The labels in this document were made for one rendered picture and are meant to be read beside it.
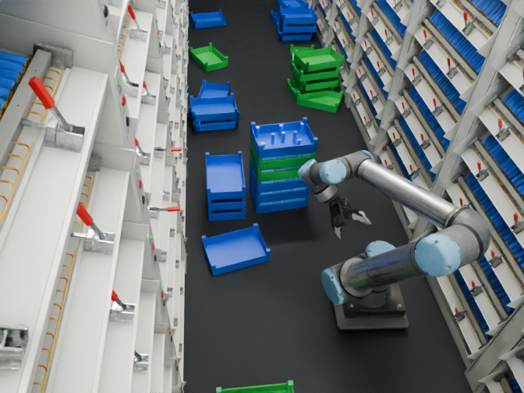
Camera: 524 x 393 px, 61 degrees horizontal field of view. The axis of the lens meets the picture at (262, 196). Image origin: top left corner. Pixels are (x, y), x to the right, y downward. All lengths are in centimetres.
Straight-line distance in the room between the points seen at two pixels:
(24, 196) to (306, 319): 174
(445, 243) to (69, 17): 105
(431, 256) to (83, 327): 98
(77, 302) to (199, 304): 152
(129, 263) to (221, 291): 128
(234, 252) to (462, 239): 128
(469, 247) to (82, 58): 108
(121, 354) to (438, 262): 88
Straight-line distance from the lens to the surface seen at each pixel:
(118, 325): 87
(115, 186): 81
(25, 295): 45
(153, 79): 149
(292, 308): 215
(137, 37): 127
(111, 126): 79
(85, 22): 71
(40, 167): 56
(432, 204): 154
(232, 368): 200
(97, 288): 68
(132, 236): 97
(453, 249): 134
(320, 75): 340
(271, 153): 223
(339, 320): 209
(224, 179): 247
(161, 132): 159
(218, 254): 232
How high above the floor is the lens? 182
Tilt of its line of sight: 44 degrees down
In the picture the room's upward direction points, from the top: 3 degrees clockwise
